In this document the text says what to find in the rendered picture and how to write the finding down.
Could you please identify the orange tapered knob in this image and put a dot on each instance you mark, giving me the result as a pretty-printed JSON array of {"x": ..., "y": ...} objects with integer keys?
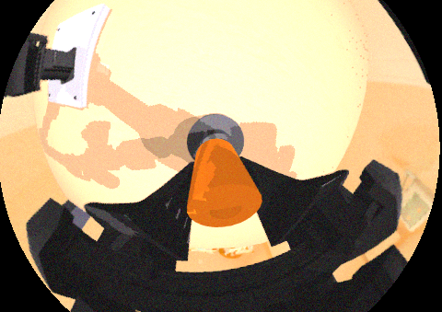
[{"x": 222, "y": 193}]

